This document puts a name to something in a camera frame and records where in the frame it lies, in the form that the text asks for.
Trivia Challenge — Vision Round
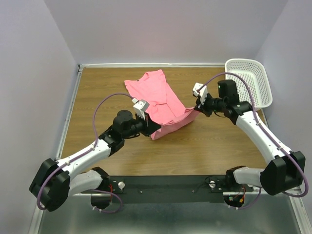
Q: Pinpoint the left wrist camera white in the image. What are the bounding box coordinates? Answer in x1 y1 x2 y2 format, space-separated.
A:
132 97 150 120

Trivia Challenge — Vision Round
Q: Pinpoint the pink t shirt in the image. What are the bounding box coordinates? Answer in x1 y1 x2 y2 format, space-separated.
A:
124 70 199 140

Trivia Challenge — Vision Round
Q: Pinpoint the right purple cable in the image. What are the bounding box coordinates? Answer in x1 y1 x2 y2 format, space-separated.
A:
198 72 307 210

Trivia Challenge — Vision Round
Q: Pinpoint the purple cable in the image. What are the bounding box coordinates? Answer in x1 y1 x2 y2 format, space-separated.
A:
36 94 137 214
198 72 307 210

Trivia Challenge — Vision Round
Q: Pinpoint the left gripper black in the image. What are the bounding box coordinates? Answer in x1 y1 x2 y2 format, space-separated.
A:
122 111 161 139

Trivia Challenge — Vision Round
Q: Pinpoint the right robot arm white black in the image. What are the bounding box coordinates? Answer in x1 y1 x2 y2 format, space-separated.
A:
193 79 309 197

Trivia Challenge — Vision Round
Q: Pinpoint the aluminium front rail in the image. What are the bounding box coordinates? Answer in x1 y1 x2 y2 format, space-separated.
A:
70 173 303 196

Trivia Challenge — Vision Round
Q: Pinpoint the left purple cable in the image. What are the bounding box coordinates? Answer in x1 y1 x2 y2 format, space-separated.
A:
36 94 137 214

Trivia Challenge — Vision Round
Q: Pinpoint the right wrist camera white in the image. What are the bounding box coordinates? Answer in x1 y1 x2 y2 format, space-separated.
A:
192 82 208 104

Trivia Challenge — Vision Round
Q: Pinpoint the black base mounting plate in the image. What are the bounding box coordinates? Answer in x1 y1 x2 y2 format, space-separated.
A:
80 174 254 210

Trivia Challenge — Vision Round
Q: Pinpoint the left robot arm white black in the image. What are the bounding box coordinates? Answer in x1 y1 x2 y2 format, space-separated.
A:
29 110 161 212

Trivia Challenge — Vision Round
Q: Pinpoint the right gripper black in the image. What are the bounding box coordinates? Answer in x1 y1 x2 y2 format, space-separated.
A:
194 92 226 117

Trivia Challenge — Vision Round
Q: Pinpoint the white perforated plastic basket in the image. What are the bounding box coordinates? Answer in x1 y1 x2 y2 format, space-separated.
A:
225 58 273 111

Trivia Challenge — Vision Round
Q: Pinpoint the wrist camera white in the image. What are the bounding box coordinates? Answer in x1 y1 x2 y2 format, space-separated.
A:
132 97 150 120
192 82 208 104

